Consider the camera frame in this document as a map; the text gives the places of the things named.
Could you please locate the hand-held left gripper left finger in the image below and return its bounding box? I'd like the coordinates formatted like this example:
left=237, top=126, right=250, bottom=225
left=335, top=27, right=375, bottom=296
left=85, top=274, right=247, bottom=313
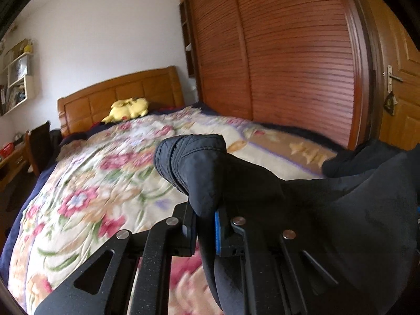
left=34, top=202, right=197, bottom=315

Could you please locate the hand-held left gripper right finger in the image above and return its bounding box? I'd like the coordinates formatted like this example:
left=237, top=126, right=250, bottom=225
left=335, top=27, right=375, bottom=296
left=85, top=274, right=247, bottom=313
left=213, top=208, right=345, bottom=315

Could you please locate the black matte garment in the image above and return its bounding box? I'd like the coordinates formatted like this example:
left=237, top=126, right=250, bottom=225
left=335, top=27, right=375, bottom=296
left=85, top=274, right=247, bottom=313
left=154, top=134, right=420, bottom=315

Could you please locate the floral blanket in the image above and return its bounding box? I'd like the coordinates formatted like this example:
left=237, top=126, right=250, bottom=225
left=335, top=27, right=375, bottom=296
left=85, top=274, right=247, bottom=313
left=8, top=107, right=342, bottom=315

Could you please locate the yellow plush toy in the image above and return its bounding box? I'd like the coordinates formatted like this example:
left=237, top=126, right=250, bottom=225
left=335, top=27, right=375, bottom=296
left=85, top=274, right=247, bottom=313
left=102, top=97, right=150, bottom=124

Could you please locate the wooden bed headboard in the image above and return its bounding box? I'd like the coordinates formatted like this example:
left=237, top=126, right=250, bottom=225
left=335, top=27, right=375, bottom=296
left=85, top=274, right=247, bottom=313
left=57, top=66, right=185, bottom=138

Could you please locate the navy bed sheet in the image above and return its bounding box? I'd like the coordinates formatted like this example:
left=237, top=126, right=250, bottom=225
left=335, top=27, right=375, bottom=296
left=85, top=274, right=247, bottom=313
left=0, top=167, right=56, bottom=289

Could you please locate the wooden chair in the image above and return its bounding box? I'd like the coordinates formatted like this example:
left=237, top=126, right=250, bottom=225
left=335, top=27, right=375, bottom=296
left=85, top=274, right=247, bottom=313
left=24, top=121, right=61, bottom=176

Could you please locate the wooden slatted wardrobe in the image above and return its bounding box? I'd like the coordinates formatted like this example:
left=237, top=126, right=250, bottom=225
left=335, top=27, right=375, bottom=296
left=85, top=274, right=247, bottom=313
left=176, top=0, right=375, bottom=151

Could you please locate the wooden desk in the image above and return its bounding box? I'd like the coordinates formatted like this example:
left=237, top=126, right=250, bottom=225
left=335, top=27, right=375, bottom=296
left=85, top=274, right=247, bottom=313
left=0, top=141, right=32, bottom=191

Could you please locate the dark hanging ornament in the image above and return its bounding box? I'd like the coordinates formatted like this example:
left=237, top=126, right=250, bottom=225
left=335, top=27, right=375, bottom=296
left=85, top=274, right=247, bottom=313
left=384, top=92, right=397, bottom=116

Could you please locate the wooden door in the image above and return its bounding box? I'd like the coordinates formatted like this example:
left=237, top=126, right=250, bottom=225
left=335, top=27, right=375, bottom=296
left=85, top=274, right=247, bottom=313
left=361, top=0, right=420, bottom=151

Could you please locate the metal door handle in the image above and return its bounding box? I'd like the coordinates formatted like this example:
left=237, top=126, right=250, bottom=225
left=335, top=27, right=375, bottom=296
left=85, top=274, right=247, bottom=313
left=384, top=66, right=403, bottom=93

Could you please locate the white wall shelf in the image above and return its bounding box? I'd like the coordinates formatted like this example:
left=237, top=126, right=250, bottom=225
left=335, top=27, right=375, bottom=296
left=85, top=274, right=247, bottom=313
left=0, top=38, right=38, bottom=116

